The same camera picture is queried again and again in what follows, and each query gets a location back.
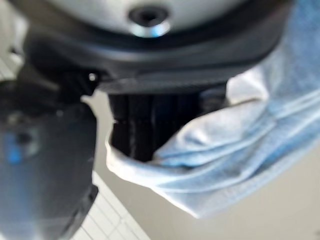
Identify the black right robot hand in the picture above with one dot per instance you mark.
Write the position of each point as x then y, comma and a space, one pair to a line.
155, 65

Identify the light blue denim garment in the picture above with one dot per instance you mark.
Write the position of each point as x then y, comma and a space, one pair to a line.
225, 155

